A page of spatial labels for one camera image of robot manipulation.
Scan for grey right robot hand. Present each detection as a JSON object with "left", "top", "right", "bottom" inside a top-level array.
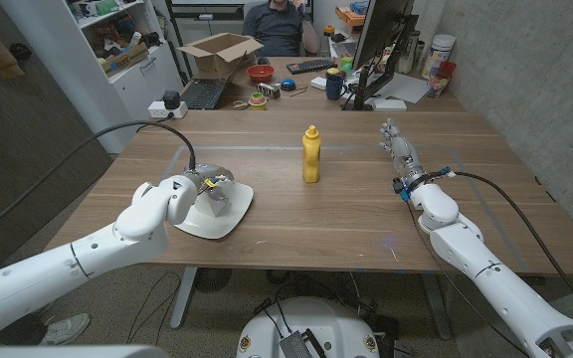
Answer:
[{"left": 378, "top": 117, "right": 427, "bottom": 189}]

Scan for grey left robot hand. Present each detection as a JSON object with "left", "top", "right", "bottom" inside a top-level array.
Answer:
[{"left": 182, "top": 163, "right": 236, "bottom": 196}]

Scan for white cube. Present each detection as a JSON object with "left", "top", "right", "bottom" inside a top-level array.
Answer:
[{"left": 206, "top": 186, "right": 232, "bottom": 219}]

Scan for white paper plate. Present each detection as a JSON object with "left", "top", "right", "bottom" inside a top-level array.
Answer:
[{"left": 174, "top": 179, "right": 256, "bottom": 241}]

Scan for yellow mustard bottle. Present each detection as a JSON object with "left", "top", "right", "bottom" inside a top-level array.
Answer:
[{"left": 301, "top": 124, "right": 322, "bottom": 184}]

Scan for dark steel bottle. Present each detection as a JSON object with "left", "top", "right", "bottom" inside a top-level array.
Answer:
[{"left": 398, "top": 29, "right": 422, "bottom": 76}]

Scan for flat white box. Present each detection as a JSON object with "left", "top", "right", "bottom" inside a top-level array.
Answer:
[{"left": 371, "top": 97, "right": 408, "bottom": 112}]

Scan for white paper sheet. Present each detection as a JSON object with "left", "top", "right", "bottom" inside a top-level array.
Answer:
[{"left": 373, "top": 72, "right": 430, "bottom": 104}]

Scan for white power strip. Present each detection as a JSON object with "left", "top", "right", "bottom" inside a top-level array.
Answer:
[{"left": 147, "top": 100, "right": 189, "bottom": 119}]

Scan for black laptop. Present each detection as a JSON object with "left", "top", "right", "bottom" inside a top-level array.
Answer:
[{"left": 180, "top": 52, "right": 248, "bottom": 110}]

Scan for black power adapter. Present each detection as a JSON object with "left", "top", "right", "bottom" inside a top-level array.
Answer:
[{"left": 162, "top": 89, "right": 182, "bottom": 110}]

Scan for colourful tape roll stack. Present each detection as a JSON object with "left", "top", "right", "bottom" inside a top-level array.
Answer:
[{"left": 248, "top": 91, "right": 269, "bottom": 111}]

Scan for dark blue mug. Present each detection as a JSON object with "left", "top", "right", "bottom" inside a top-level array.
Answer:
[{"left": 324, "top": 73, "right": 348, "bottom": 101}]

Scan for white canister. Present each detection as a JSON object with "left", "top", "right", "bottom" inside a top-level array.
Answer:
[{"left": 421, "top": 33, "right": 457, "bottom": 80}]

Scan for grey striped box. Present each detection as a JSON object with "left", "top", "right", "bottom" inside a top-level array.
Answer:
[{"left": 256, "top": 82, "right": 282, "bottom": 99}]

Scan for black round fan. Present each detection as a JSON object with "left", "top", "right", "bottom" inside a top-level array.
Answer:
[{"left": 194, "top": 267, "right": 233, "bottom": 293}]

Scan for red bowl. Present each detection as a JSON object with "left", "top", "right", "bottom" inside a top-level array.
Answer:
[{"left": 246, "top": 64, "right": 277, "bottom": 84}]

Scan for open cardboard box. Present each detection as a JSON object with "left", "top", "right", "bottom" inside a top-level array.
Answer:
[{"left": 176, "top": 32, "right": 265, "bottom": 77}]

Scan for white shelf cabinet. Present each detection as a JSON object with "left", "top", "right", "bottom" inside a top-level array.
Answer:
[{"left": 0, "top": 0, "right": 184, "bottom": 154}]

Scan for black monitor with stand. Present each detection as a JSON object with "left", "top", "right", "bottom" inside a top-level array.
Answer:
[{"left": 340, "top": 0, "right": 420, "bottom": 111}]

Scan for black keyboard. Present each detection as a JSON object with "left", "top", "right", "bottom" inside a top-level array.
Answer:
[{"left": 286, "top": 58, "right": 337, "bottom": 76}]

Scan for grey table leg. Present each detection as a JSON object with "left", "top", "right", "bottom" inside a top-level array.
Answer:
[
  {"left": 169, "top": 267, "right": 199, "bottom": 330},
  {"left": 420, "top": 271, "right": 453, "bottom": 341}
]

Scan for brown cardboard box with print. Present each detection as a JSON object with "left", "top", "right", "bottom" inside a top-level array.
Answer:
[{"left": 99, "top": 42, "right": 150, "bottom": 76}]

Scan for orange box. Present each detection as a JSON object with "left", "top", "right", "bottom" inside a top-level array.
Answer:
[{"left": 334, "top": 4, "right": 367, "bottom": 27}]

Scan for person in dark shirt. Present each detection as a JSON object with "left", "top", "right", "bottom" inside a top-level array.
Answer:
[{"left": 242, "top": 0, "right": 319, "bottom": 58}]

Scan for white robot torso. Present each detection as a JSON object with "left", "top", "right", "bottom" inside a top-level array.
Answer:
[{"left": 236, "top": 296, "right": 381, "bottom": 358}]

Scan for black device on torso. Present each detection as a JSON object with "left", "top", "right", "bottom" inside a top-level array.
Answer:
[{"left": 279, "top": 327, "right": 326, "bottom": 358}]

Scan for white sneaker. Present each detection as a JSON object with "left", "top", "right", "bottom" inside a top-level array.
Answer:
[{"left": 40, "top": 313, "right": 92, "bottom": 347}]

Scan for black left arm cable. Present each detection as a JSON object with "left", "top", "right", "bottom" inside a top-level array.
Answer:
[{"left": 0, "top": 119, "right": 197, "bottom": 243}]

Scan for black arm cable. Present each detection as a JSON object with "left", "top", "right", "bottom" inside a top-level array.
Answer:
[
  {"left": 428, "top": 167, "right": 573, "bottom": 325},
  {"left": 0, "top": 119, "right": 197, "bottom": 243}
]

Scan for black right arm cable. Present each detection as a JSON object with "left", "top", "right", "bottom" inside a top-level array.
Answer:
[{"left": 428, "top": 167, "right": 573, "bottom": 325}]

